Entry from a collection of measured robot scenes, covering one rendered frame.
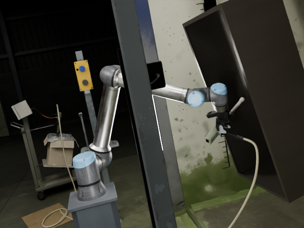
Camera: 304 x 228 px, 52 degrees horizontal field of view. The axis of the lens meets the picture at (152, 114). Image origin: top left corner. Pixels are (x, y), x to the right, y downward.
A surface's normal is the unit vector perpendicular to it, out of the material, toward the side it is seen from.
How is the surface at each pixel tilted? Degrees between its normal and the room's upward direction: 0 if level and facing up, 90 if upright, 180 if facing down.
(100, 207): 90
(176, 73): 90
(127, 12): 90
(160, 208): 90
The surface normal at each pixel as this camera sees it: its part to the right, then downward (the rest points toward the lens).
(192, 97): -0.18, 0.21
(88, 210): 0.20, 0.11
